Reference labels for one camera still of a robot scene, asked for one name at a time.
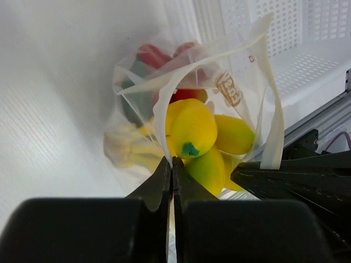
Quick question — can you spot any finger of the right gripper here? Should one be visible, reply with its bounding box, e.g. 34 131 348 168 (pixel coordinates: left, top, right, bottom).
231 151 350 247

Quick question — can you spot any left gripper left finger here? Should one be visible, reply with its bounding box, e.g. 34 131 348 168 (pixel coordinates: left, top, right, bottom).
1 159 171 262

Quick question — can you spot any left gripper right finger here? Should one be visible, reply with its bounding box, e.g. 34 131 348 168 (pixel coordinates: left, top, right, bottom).
172 158 335 262

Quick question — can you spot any yellow banana bunch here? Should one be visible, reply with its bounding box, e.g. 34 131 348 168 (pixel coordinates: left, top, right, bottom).
104 98 255 196

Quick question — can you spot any clear zip top bag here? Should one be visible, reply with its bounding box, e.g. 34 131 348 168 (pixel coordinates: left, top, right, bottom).
103 13 284 195

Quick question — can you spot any red fruit bunch with leaves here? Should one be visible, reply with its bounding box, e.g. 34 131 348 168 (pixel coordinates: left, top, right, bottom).
121 41 208 127

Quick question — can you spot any white perforated plastic basket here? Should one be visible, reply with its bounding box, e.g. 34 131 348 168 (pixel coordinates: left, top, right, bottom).
161 0 351 129

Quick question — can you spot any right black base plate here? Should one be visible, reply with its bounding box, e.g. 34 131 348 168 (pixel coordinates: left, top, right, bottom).
282 129 350 161

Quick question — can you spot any aluminium rail beam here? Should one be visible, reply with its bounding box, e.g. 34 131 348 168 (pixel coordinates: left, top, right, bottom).
164 90 351 263

